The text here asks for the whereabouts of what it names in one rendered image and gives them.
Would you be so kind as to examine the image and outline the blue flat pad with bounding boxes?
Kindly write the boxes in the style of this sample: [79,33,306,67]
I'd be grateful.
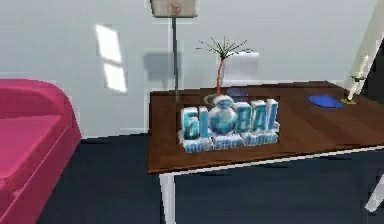
[306,94,345,110]

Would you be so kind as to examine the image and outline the floor lamp beige shade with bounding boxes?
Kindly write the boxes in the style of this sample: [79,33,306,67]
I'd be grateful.
[149,0,200,102]

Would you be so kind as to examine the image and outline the blue white letter sign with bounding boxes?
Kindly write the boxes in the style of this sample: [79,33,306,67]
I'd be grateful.
[178,94,281,154]

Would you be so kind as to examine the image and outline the small palm house plant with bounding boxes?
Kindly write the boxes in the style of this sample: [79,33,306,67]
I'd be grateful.
[195,35,254,105]

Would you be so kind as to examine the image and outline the brown wooden table white legs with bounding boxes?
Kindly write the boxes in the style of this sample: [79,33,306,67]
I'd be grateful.
[146,80,384,224]

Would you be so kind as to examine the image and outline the pink sofa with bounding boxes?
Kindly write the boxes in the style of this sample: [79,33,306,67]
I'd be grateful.
[0,78,83,224]

